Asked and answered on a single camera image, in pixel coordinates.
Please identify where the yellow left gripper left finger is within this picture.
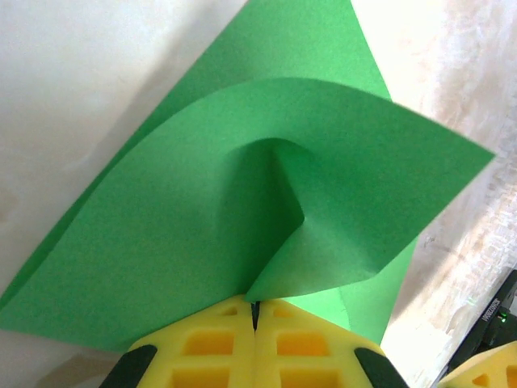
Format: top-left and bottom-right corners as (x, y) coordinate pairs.
(107, 297), (258, 388)

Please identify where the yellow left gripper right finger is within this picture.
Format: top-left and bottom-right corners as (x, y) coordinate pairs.
(254, 298), (409, 388)

